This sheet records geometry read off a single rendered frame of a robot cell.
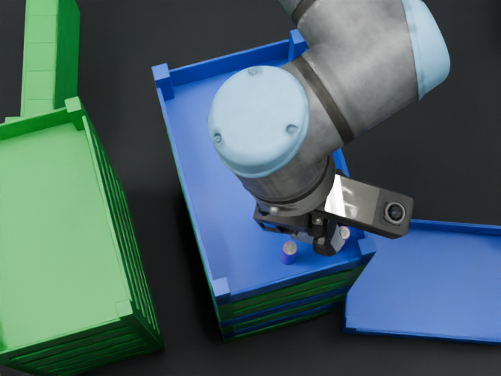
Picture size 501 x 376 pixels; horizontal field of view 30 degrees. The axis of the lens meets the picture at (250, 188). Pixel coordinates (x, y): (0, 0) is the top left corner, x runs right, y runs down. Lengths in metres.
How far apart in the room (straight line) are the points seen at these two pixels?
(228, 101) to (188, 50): 0.99
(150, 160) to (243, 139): 0.94
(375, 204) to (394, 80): 0.20
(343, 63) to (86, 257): 0.59
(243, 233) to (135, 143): 0.59
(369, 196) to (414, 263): 0.73
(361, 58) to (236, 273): 0.45
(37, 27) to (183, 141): 0.49
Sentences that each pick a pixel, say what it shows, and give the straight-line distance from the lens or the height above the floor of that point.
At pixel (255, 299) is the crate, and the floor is 0.45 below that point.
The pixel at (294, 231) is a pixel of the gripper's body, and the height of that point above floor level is 0.63.
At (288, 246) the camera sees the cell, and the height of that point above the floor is 0.55.
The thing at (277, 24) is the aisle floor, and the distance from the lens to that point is 1.82.
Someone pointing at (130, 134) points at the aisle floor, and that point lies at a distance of 1.75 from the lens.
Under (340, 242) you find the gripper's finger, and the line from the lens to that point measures 1.10.
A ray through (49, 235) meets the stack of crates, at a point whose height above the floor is 0.40.
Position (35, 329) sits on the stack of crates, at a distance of 1.28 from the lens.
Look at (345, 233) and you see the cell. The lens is 1.13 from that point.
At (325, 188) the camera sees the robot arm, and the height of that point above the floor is 0.77.
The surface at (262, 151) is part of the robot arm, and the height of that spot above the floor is 0.90.
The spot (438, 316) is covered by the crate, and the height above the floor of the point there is 0.00.
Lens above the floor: 1.65
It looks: 75 degrees down
